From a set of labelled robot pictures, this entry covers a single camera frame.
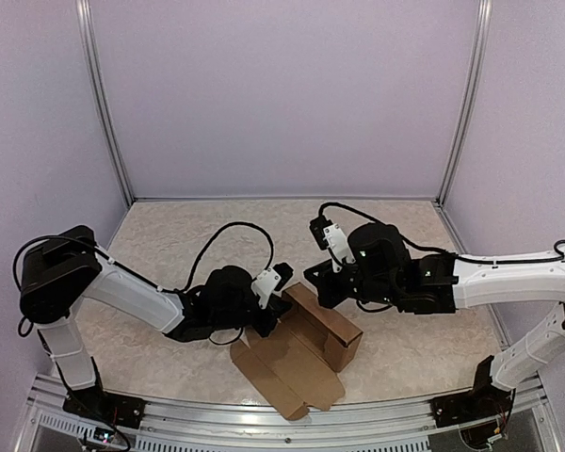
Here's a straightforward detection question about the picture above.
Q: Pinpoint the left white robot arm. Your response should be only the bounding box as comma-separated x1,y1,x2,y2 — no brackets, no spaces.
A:
12,225,294,419

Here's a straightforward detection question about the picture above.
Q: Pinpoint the front aluminium frame rail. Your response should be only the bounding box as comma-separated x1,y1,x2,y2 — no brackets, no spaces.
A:
15,375,565,451

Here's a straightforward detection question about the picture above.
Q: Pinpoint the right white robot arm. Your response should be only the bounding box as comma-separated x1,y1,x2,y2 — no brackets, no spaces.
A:
304,216,565,418

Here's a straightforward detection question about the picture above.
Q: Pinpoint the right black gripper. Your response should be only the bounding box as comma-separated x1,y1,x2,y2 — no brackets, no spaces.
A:
304,257,401,308

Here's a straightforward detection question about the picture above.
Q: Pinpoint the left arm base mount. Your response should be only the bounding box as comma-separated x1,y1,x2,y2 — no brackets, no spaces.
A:
63,393,147,429

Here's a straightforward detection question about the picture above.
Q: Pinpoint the right aluminium frame post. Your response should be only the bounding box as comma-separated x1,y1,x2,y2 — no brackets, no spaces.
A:
435,0,493,203

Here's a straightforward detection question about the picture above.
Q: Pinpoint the brown cardboard box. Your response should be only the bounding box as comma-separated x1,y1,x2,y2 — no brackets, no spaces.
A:
230,282,363,421

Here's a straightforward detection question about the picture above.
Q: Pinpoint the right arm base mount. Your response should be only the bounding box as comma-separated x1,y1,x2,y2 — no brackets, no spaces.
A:
429,356,513,428

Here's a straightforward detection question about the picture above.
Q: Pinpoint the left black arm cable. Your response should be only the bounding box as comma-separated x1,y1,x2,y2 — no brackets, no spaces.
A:
11,221,275,347

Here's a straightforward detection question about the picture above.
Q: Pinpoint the aluminium frame post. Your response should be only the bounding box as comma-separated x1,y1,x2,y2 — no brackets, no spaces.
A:
435,0,493,203
73,0,136,203

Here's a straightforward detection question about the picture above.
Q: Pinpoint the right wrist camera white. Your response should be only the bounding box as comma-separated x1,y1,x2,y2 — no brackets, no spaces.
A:
309,216,355,273

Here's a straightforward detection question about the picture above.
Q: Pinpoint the left aluminium frame post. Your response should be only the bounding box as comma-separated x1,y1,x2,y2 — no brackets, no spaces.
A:
73,0,136,203

